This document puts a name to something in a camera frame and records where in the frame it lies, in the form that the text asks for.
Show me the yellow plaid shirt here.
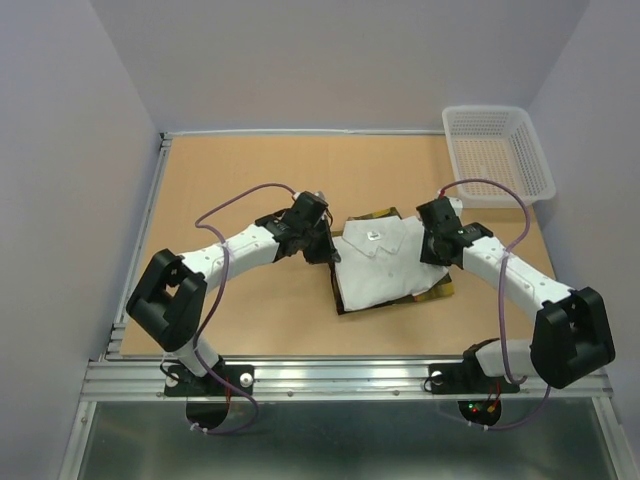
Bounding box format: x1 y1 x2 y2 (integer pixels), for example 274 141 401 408
327 204 457 317

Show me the white long sleeve shirt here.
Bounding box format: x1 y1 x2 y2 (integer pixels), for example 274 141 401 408
330 214 451 311

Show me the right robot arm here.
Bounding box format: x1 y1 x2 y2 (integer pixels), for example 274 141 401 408
417 197 616 390

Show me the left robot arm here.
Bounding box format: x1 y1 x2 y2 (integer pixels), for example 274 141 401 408
125 191 340 394

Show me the white plastic basket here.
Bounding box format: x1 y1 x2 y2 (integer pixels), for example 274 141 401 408
442 105 556 208

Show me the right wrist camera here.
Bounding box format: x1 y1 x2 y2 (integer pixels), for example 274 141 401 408
436 189 463 216

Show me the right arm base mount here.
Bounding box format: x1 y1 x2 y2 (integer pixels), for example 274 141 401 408
423 361 520 395

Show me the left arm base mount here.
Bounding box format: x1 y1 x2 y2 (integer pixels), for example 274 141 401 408
159 362 255 398

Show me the aluminium front rail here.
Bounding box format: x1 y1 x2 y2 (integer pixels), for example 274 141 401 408
82 355 614 401

